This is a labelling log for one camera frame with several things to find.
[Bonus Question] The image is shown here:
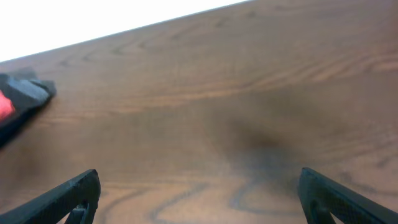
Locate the folded navy blue garment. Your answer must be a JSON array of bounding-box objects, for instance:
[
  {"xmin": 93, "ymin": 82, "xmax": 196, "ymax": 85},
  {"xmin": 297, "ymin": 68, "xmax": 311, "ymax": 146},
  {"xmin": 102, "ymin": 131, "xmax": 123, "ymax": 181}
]
[{"xmin": 1, "ymin": 107, "xmax": 41, "ymax": 147}]

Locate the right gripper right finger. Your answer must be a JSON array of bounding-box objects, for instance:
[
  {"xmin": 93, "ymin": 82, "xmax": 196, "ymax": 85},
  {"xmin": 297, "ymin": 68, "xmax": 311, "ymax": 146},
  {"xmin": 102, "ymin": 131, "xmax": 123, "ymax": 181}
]
[{"xmin": 298, "ymin": 167, "xmax": 397, "ymax": 224}]

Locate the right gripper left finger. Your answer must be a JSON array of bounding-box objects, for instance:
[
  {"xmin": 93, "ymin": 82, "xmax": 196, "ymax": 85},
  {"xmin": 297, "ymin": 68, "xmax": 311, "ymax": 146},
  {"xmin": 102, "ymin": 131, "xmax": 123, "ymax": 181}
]
[{"xmin": 1, "ymin": 169, "xmax": 101, "ymax": 224}]

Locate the folded grey garment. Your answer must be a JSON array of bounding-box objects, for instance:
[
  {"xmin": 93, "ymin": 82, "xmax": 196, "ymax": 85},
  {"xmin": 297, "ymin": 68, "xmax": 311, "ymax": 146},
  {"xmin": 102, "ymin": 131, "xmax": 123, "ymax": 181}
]
[{"xmin": 1, "ymin": 68, "xmax": 57, "ymax": 112}]

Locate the folded red t-shirt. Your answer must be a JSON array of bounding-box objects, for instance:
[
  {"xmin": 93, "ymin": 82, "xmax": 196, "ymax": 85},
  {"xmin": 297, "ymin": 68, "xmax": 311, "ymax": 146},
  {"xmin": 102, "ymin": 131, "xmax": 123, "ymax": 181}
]
[{"xmin": 0, "ymin": 91, "xmax": 16, "ymax": 121}]

